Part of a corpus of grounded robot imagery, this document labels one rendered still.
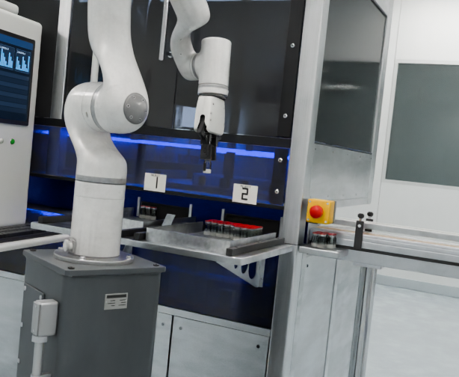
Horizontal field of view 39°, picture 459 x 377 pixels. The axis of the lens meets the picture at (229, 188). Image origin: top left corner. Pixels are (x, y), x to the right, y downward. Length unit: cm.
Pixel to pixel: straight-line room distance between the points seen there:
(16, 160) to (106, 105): 98
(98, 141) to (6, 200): 88
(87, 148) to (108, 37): 26
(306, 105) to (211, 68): 38
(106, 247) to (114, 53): 45
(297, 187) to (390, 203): 464
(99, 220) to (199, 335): 81
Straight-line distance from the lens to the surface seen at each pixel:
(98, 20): 154
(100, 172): 151
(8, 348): 272
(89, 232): 153
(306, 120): 202
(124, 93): 148
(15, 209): 245
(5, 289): 268
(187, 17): 174
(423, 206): 658
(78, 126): 158
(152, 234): 181
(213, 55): 179
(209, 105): 176
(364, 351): 218
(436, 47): 669
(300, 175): 201
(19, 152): 243
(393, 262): 207
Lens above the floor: 114
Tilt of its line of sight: 3 degrees down
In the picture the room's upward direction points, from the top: 6 degrees clockwise
